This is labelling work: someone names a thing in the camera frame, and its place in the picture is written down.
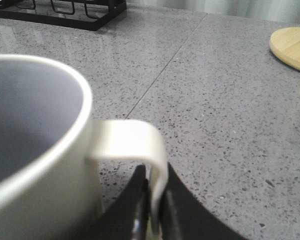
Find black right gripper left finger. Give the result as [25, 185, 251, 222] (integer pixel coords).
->
[86, 165, 149, 240]

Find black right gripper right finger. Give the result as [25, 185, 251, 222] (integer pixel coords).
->
[160, 163, 245, 240]

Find cream HOME cup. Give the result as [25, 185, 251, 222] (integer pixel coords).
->
[0, 54, 168, 240]

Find wooden mug tree stand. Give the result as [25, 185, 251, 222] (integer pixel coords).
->
[269, 27, 300, 71]

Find black wire mug rack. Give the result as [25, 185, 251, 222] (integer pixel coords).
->
[0, 0, 127, 31]

